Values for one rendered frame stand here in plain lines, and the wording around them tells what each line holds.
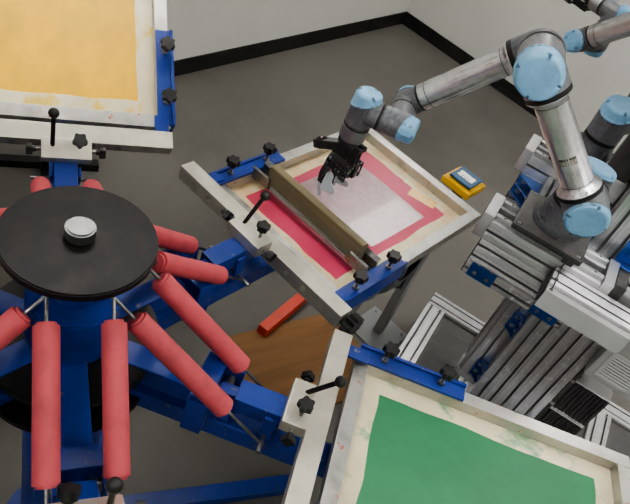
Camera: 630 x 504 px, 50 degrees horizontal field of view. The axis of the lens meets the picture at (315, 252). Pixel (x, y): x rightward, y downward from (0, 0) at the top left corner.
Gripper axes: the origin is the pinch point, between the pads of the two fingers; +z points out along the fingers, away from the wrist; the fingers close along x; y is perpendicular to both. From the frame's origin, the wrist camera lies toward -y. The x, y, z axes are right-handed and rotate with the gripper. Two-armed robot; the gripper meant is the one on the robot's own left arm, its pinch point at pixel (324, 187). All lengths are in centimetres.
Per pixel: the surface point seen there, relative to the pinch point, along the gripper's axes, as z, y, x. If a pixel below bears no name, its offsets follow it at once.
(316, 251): 16.8, 9.2, -5.5
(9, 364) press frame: 10, 2, -100
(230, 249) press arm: 8.2, 0.6, -36.0
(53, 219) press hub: -20, -6, -86
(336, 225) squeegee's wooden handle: 6.9, 9.8, -1.5
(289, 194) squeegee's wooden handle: 10.3, -9.7, -1.5
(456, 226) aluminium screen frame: 13, 28, 46
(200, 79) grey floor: 113, -190, 134
